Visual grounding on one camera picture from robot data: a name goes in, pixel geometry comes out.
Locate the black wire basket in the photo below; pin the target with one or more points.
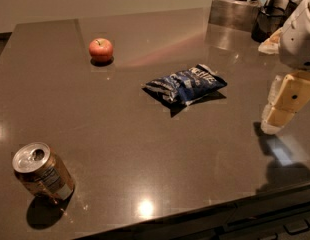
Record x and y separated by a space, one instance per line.
268 20

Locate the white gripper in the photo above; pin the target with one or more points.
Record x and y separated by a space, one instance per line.
299 45

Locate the black drawer handle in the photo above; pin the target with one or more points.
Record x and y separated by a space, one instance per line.
297 227

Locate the steel snack dispenser base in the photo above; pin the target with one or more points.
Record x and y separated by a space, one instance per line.
239 15

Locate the orange soda can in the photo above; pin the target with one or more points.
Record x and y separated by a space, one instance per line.
42 172

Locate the blue chip bag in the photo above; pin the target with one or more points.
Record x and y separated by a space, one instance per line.
187 86

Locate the red apple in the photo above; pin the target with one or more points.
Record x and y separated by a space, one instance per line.
101 50

